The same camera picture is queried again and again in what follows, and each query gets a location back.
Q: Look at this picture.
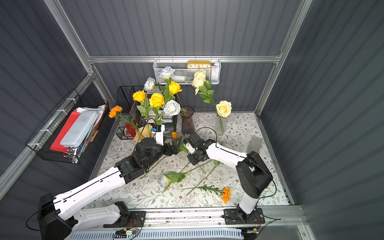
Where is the grey packet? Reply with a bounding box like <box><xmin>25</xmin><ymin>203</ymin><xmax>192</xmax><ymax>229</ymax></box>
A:
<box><xmin>247</xmin><ymin>136</ymin><xmax>263</xmax><ymax>154</ymax></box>

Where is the purple ribbed glass vase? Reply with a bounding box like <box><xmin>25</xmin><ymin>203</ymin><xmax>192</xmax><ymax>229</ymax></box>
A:
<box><xmin>181</xmin><ymin>107</ymin><xmax>195</xmax><ymax>136</ymax></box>

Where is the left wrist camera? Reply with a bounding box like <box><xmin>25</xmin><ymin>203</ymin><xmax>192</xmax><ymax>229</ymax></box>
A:
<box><xmin>152</xmin><ymin>124</ymin><xmax>165</xmax><ymax>146</ymax></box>

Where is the white wire hanging basket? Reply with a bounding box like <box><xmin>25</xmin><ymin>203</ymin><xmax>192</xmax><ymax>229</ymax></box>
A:
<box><xmin>152</xmin><ymin>58</ymin><xmax>222</xmax><ymax>85</ymax></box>

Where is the black wire side basket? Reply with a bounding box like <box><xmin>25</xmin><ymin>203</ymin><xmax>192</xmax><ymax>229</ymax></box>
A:
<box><xmin>26</xmin><ymin>91</ymin><xmax>109</xmax><ymax>164</ymax></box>

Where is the orange rose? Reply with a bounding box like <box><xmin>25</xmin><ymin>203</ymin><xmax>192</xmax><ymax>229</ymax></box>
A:
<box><xmin>149</xmin><ymin>93</ymin><xmax>165</xmax><ymax>124</ymax></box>
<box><xmin>133</xmin><ymin>90</ymin><xmax>150</xmax><ymax>120</ymax></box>
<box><xmin>169</xmin><ymin>81</ymin><xmax>182</xmax><ymax>95</ymax></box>

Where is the red leather wallet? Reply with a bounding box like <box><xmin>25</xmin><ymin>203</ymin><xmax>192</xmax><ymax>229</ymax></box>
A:
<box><xmin>124</xmin><ymin>124</ymin><xmax>136</xmax><ymax>139</ymax></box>

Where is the cream rose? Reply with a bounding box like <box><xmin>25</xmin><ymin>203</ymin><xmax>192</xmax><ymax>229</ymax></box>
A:
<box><xmin>216</xmin><ymin>101</ymin><xmax>232</xmax><ymax>118</ymax></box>
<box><xmin>192</xmin><ymin>77</ymin><xmax>217</xmax><ymax>108</ymax></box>
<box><xmin>194</xmin><ymin>69</ymin><xmax>206</xmax><ymax>81</ymax></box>

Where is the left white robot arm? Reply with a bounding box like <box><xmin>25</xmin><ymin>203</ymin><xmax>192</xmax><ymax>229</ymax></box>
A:
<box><xmin>37</xmin><ymin>138</ymin><xmax>181</xmax><ymax>240</ymax></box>

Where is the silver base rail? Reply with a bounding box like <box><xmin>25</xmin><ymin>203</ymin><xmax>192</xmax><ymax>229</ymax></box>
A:
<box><xmin>55</xmin><ymin>206</ymin><xmax>316</xmax><ymax>240</ymax></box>

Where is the black wire desk organizer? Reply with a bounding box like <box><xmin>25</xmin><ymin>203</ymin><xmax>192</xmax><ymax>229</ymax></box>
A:
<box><xmin>116</xmin><ymin>86</ymin><xmax>178</xmax><ymax>140</ymax></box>

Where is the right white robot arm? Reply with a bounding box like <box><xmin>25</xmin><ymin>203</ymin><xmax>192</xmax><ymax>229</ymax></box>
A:
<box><xmin>183</xmin><ymin>133</ymin><xmax>273</xmax><ymax>217</ymax></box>

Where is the red folder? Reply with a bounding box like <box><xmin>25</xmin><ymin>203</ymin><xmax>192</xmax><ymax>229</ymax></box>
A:
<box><xmin>50</xmin><ymin>111</ymin><xmax>80</xmax><ymax>153</ymax></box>

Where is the light blue flat case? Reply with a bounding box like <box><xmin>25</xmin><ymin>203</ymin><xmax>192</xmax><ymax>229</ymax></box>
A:
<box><xmin>60</xmin><ymin>111</ymin><xmax>98</xmax><ymax>148</ymax></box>

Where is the pale blue rose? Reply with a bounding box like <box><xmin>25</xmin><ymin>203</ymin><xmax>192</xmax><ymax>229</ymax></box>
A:
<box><xmin>163</xmin><ymin>100</ymin><xmax>181</xmax><ymax>116</ymax></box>

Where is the clear glass vase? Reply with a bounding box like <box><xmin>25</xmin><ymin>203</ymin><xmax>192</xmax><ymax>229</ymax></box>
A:
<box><xmin>215</xmin><ymin>114</ymin><xmax>228</xmax><ymax>136</ymax></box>

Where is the yellow wavy glass vase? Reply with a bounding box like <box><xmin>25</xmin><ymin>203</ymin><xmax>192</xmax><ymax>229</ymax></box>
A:
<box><xmin>133</xmin><ymin>124</ymin><xmax>155</xmax><ymax>143</ymax></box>

